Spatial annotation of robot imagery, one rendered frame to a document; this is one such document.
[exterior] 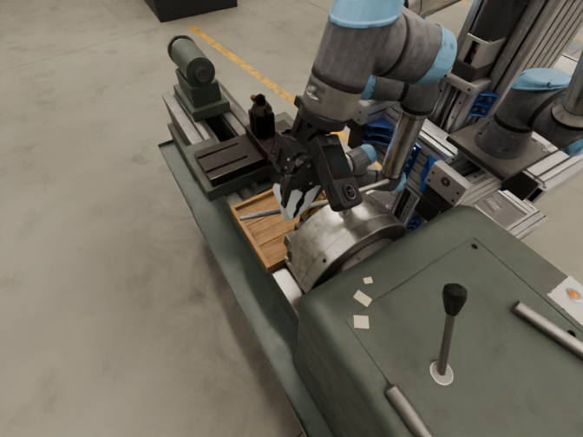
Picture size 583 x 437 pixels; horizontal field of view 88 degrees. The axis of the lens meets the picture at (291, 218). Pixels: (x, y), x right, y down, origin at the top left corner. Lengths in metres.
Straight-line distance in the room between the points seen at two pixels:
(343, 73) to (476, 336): 0.49
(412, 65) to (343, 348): 0.44
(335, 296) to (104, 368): 1.67
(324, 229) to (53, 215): 2.42
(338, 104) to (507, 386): 0.51
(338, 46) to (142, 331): 1.88
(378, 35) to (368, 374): 0.48
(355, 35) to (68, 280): 2.28
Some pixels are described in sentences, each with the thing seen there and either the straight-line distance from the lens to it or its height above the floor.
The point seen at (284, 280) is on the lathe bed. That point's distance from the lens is 1.03.
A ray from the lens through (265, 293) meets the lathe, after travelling 1.36.
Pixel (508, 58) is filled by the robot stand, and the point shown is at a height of 1.33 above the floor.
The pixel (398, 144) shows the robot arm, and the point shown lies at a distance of 1.03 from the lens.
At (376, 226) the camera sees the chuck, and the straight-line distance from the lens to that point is 0.71.
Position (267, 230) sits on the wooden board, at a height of 0.88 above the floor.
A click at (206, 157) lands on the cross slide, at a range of 1.28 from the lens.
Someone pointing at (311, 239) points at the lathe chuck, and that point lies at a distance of 0.71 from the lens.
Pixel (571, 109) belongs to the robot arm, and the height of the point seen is 1.40.
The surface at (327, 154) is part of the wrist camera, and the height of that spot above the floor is 1.51.
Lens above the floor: 1.80
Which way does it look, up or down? 54 degrees down
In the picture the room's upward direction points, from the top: straight up
